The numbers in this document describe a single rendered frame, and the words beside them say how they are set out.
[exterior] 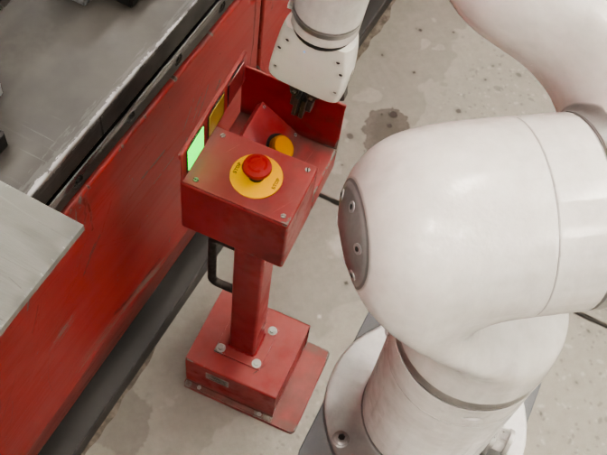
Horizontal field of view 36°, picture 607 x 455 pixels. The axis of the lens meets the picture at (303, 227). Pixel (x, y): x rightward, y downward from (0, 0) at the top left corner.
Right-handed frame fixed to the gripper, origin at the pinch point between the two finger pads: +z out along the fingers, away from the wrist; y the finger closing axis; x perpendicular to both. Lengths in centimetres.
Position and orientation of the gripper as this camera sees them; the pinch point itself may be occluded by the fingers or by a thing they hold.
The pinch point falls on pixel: (303, 100)
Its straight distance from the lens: 125.0
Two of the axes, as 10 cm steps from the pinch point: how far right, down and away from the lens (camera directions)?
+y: 9.0, 4.2, -0.6
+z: -1.7, 4.7, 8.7
